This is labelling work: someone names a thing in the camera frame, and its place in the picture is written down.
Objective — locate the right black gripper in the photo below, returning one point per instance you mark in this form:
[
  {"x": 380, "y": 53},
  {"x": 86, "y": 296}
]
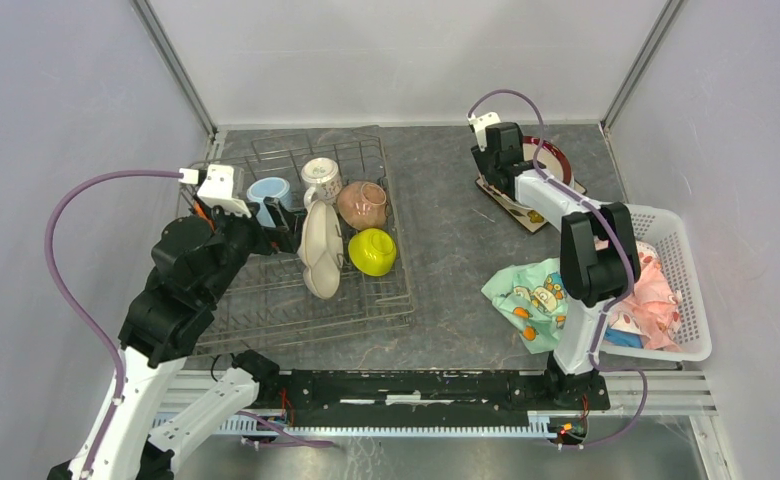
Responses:
[{"x": 481, "y": 158}]

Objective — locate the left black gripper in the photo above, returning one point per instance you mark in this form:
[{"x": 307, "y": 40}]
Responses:
[{"x": 288, "y": 231}]

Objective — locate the cream divided plate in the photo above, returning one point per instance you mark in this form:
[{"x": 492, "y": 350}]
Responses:
[{"x": 321, "y": 250}]

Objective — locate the light blue mug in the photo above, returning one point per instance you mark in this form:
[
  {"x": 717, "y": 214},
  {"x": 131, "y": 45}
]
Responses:
[{"x": 272, "y": 187}]

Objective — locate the red-rimmed beige plate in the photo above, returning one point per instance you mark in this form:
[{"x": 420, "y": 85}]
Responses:
[{"x": 550, "y": 157}]

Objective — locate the white floral mug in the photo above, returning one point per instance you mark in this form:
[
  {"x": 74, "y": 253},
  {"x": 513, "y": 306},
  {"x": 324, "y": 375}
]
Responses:
[{"x": 322, "y": 180}]

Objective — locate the beige brown-rimmed bowl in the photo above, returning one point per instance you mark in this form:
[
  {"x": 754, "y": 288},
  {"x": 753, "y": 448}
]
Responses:
[{"x": 362, "y": 205}]

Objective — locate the lime green bowl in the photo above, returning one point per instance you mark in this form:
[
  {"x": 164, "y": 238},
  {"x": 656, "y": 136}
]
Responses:
[{"x": 373, "y": 252}]

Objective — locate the orange mug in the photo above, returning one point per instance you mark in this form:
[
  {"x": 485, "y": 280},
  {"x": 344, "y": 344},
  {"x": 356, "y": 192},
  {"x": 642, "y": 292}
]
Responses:
[{"x": 200, "y": 212}]

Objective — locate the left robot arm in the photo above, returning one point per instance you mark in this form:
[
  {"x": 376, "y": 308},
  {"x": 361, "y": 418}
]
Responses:
[{"x": 196, "y": 259}]

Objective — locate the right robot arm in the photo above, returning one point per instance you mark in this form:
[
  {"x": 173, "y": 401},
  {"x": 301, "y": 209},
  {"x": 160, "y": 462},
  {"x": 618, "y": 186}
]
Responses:
[{"x": 598, "y": 255}]

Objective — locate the square floral plate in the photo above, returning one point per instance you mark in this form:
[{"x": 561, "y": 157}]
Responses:
[{"x": 526, "y": 215}]

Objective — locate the green cartoon cloth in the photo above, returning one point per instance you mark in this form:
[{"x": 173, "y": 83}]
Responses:
[{"x": 533, "y": 299}]

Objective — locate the white plastic basket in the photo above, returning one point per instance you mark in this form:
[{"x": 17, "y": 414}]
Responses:
[{"x": 678, "y": 238}]

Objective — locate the blue cloth in basket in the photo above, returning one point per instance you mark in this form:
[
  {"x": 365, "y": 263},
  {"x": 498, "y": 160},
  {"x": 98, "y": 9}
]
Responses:
[{"x": 623, "y": 339}]

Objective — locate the pink patterned cloth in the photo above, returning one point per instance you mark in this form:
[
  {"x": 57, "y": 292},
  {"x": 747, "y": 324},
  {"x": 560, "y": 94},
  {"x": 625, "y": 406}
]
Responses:
[{"x": 652, "y": 309}]

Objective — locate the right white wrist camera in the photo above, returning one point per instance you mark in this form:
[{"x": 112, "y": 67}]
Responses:
[{"x": 479, "y": 124}]

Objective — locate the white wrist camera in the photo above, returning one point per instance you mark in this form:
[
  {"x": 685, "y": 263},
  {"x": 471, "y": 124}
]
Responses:
[
  {"x": 219, "y": 185},
  {"x": 479, "y": 124}
]

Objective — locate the grey wire dish rack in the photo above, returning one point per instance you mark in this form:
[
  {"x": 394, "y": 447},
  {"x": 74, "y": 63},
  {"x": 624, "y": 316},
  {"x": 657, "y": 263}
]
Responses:
[{"x": 268, "y": 306}]

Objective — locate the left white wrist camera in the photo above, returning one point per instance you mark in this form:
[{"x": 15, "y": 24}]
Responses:
[{"x": 219, "y": 185}]

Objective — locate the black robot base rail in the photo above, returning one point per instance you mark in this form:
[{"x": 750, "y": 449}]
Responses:
[{"x": 420, "y": 401}]

